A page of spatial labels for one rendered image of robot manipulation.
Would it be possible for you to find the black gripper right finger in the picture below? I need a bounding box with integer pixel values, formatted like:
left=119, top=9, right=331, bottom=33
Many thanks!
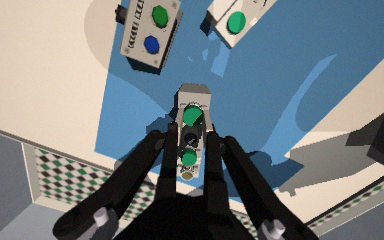
left=202, top=110, right=319, bottom=240

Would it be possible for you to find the blue flat mat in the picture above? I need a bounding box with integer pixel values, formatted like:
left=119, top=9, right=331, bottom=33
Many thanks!
left=94, top=0, right=384, bottom=191

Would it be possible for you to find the small sloping desk with blue and green keys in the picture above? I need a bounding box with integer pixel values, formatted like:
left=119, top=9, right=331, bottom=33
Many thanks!
left=115, top=0, right=183, bottom=68

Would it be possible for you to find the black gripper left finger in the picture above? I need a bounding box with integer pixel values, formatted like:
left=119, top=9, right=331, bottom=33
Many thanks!
left=52, top=108, right=184, bottom=240

